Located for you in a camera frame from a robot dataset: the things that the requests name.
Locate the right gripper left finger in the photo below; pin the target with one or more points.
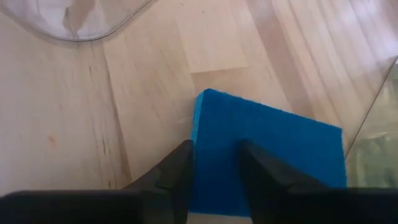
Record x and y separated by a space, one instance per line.
93 208

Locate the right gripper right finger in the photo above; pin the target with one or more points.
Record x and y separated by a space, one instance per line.
311 208

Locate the blue scrub sponge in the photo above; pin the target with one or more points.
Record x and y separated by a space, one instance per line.
267 140

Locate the clear plastic bin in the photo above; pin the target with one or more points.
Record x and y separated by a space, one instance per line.
62 18
382 109

